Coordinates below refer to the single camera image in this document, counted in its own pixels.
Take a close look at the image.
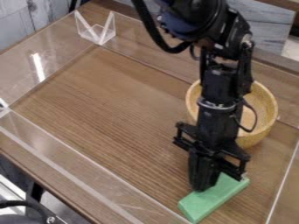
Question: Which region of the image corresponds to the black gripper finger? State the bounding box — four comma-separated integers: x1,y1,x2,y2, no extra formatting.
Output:
189,150,221,192

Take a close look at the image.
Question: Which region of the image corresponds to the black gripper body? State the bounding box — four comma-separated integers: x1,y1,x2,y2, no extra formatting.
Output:
173,101,253,182

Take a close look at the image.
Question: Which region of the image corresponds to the green rectangular block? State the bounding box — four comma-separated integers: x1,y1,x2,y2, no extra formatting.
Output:
178,173,250,224

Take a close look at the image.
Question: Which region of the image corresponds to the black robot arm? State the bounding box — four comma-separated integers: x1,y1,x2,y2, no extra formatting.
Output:
158,0,256,192

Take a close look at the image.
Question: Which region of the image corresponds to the brown wooden bowl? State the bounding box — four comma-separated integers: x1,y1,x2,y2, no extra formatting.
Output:
186,80,278,149

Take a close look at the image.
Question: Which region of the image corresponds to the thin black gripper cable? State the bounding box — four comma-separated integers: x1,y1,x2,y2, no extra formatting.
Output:
232,99,260,134

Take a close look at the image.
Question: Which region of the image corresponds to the clear acrylic tray wall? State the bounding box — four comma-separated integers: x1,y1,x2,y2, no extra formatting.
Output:
0,105,192,224

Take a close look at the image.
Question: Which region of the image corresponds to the black cable lower left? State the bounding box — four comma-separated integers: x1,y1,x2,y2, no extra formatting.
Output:
0,200,57,224

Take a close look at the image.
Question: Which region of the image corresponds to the clear acrylic corner bracket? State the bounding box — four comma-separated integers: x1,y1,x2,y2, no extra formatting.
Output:
74,10,117,46

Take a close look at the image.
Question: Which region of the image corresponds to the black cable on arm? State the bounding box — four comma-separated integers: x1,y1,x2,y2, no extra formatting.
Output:
130,0,194,55

